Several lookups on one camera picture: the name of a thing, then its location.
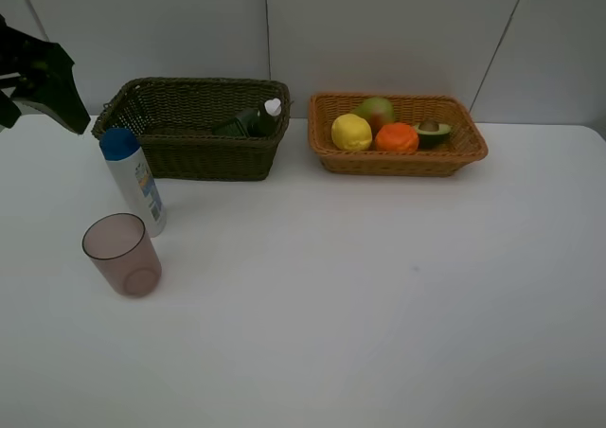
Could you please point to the green pear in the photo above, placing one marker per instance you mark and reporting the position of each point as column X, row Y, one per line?
column 377, row 112

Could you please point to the translucent pink plastic cup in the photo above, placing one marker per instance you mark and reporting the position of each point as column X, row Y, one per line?
column 121, row 249

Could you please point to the pink bottle white cap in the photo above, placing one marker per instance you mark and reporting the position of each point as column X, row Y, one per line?
column 273, row 107

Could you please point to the orange tangerine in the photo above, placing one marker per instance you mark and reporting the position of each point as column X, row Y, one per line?
column 397, row 137

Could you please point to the black pump bottle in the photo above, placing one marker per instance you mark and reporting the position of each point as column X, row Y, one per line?
column 251, row 122

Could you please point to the yellow lemon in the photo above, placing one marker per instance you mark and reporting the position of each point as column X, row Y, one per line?
column 351, row 133

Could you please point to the dark brown wicker basket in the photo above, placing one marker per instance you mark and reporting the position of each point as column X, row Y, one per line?
column 172, row 119

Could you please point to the halved avocado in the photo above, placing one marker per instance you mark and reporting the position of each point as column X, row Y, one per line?
column 432, row 133

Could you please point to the orange wicker basket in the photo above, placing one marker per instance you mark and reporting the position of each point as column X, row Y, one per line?
column 463, row 146

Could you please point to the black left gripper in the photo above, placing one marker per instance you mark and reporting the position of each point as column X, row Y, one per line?
column 42, row 72

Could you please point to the white bottle blue cap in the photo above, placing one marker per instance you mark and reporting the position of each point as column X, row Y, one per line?
column 127, row 163

